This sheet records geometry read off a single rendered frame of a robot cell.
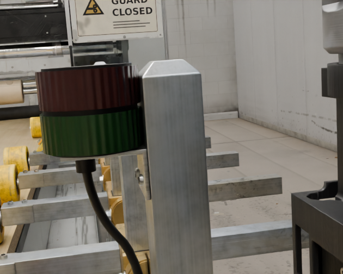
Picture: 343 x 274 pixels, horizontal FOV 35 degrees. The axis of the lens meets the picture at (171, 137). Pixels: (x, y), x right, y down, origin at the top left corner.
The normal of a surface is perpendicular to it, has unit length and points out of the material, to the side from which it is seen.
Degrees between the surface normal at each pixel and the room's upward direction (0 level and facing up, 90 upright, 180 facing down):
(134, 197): 90
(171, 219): 90
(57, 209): 90
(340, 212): 0
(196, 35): 90
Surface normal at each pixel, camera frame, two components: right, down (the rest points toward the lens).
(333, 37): -0.99, 0.08
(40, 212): 0.17, 0.14
